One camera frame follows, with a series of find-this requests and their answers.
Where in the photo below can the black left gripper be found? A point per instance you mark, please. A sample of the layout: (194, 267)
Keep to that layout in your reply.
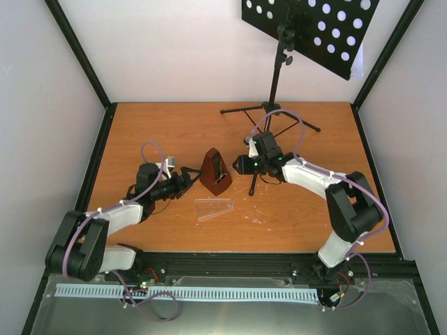
(181, 186)

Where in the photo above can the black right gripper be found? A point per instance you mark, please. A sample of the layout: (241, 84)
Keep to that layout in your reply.
(244, 168)

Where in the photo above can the brown wooden metronome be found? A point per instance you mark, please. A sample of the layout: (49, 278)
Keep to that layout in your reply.
(215, 176)

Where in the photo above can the clear plastic metronome cover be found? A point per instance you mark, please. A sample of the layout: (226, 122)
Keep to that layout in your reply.
(212, 207)

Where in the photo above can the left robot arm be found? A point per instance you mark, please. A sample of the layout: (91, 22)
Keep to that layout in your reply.
(79, 248)

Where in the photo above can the white sheet music paper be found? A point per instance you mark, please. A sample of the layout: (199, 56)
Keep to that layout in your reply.
(357, 69)

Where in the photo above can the black music stand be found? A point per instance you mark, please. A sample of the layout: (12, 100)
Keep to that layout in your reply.
(330, 33)

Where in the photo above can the light blue cable duct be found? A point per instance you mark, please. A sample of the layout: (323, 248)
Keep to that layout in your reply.
(190, 294)

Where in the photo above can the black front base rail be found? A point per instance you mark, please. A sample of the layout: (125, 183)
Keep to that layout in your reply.
(298, 268)

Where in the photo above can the black frame post left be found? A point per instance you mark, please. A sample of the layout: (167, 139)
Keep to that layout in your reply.
(75, 45)

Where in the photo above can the black frame post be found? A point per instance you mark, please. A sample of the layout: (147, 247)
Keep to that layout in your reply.
(404, 22)
(75, 45)

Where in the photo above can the black frame post right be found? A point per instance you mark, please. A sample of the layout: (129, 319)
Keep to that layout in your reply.
(404, 22)

